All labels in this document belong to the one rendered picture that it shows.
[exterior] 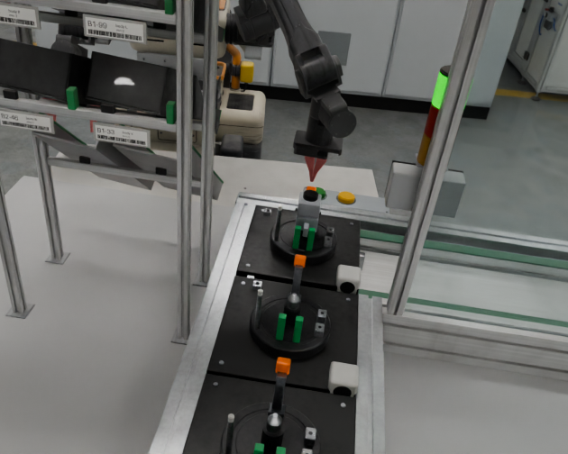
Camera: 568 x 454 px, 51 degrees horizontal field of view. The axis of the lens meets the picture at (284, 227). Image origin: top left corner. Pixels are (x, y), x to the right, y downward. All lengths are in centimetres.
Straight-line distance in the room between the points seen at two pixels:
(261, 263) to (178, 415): 37
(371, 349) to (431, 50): 340
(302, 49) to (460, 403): 72
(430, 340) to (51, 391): 69
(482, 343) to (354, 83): 328
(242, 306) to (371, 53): 331
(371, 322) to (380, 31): 325
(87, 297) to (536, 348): 88
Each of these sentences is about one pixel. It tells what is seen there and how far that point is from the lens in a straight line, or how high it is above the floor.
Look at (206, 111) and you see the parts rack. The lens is 108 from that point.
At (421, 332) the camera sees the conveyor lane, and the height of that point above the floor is 93.
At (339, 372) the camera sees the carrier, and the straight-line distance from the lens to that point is 97.
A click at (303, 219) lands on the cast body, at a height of 105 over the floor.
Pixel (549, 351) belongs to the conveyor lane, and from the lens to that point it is 124.
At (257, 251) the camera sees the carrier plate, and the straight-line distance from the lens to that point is 121.
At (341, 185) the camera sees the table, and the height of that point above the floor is 86.
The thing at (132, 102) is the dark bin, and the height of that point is 131.
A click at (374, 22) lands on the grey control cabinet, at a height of 62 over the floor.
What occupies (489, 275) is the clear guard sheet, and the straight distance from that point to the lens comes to 111.
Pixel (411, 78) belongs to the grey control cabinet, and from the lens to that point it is 435.
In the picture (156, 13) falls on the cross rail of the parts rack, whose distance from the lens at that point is 86.
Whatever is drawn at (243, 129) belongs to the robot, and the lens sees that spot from 217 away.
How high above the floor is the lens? 171
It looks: 35 degrees down
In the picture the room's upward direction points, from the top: 7 degrees clockwise
